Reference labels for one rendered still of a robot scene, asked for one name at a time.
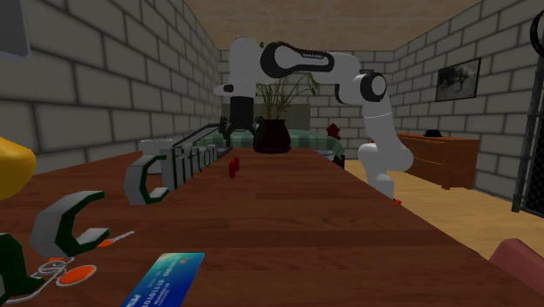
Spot grey green letter figure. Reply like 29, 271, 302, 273
0, 189, 111, 299

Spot orange white scissors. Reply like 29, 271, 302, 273
0, 256, 99, 305

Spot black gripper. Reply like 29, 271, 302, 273
218, 96, 266, 148

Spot black metal fence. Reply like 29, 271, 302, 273
511, 8, 544, 219

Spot blue card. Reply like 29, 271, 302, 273
119, 251, 207, 307

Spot grey green letter sign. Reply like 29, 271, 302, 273
122, 144, 233, 207

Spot red armchair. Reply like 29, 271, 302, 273
487, 237, 544, 287

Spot green plant in black pot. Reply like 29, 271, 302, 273
252, 72, 320, 155

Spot green bed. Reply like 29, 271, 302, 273
198, 102, 347, 169

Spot grey cup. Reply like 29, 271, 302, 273
139, 138, 175, 176

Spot orange handled small tool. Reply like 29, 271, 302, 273
96, 230, 136, 249

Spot grey wall panel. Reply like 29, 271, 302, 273
0, 0, 32, 61

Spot dark wall picture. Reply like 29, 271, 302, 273
434, 58, 483, 104

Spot yellow rounded object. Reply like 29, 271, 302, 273
0, 136, 37, 201

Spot brown wooden dresser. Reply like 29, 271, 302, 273
396, 128, 482, 191

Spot red hydrant figure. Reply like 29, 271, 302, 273
325, 122, 343, 142

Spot dark thin frame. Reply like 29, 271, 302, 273
172, 121, 233, 151

